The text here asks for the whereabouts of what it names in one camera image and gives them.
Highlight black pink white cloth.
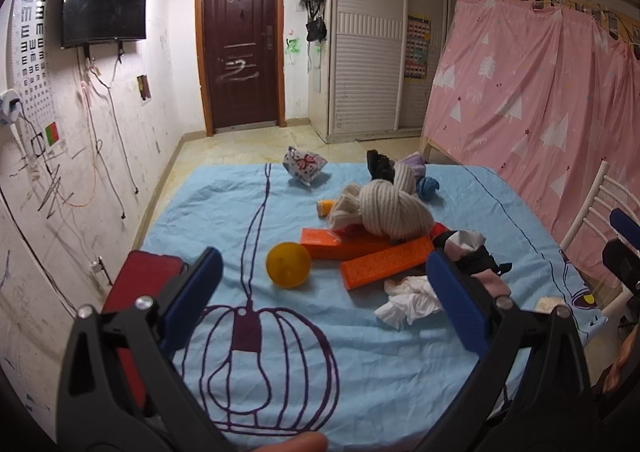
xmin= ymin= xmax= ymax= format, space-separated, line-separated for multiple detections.
xmin=433 ymin=230 xmax=512 ymax=298

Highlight white tissue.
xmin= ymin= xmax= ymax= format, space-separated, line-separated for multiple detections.
xmin=374 ymin=276 xmax=442 ymax=330

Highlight cream knitted sweater bundle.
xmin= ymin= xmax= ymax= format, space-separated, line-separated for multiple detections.
xmin=326 ymin=162 xmax=435 ymax=241

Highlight long orange printed box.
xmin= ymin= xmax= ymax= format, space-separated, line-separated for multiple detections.
xmin=340 ymin=235 xmax=434 ymax=290

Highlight blue sock ball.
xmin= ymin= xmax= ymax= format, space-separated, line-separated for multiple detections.
xmin=416 ymin=176 xmax=440 ymax=202

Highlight purple fuzzy sock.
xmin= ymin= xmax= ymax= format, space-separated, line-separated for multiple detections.
xmin=400 ymin=152 xmax=425 ymax=182

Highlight orange box with white label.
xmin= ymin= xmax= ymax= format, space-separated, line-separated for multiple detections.
xmin=299 ymin=224 xmax=394 ymax=261

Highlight orange thread spool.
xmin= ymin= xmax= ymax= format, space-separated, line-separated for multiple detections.
xmin=317 ymin=200 xmax=335 ymax=218

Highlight white patterned snack bag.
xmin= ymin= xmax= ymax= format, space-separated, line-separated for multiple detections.
xmin=282 ymin=146 xmax=326 ymax=186

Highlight person right hand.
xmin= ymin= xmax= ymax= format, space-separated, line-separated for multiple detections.
xmin=594 ymin=324 xmax=639 ymax=394

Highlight person left hand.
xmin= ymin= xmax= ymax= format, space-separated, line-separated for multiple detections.
xmin=254 ymin=432 xmax=329 ymax=452

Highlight white metal chair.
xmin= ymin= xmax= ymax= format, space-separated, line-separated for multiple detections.
xmin=560 ymin=160 xmax=639 ymax=318

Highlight red black case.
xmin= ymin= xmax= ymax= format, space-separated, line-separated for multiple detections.
xmin=101 ymin=249 xmax=188 ymax=410

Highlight light blue bed sheet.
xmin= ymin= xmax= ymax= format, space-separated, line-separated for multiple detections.
xmin=102 ymin=162 xmax=609 ymax=450

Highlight pink tree print curtain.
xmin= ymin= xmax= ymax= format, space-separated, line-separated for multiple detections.
xmin=422 ymin=0 xmax=640 ymax=283

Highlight eye chart poster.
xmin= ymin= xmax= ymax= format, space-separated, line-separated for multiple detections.
xmin=10 ymin=0 xmax=60 ymax=160

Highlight white slatted wardrobe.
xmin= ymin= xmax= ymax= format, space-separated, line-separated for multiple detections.
xmin=308 ymin=0 xmax=456 ymax=143

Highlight dark brown wooden door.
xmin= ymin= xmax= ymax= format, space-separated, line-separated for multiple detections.
xmin=195 ymin=0 xmax=285 ymax=136

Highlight hanging wall cables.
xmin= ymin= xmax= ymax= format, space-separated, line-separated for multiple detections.
xmin=74 ymin=43 xmax=141 ymax=220

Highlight colourful wall chart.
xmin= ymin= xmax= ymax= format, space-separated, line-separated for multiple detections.
xmin=405 ymin=16 xmax=431 ymax=80

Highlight white wall power adapter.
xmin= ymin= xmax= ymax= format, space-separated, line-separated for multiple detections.
xmin=0 ymin=89 xmax=22 ymax=126

